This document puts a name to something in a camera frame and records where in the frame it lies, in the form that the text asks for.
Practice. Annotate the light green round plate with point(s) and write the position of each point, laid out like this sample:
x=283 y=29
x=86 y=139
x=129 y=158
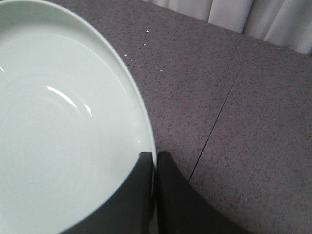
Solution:
x=72 y=120

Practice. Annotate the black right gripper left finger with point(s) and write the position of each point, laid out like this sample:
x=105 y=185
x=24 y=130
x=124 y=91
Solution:
x=129 y=209

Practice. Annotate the white pleated curtain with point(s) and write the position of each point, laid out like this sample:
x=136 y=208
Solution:
x=285 y=23

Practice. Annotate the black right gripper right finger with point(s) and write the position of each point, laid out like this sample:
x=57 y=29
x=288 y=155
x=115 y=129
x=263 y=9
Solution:
x=181 y=210

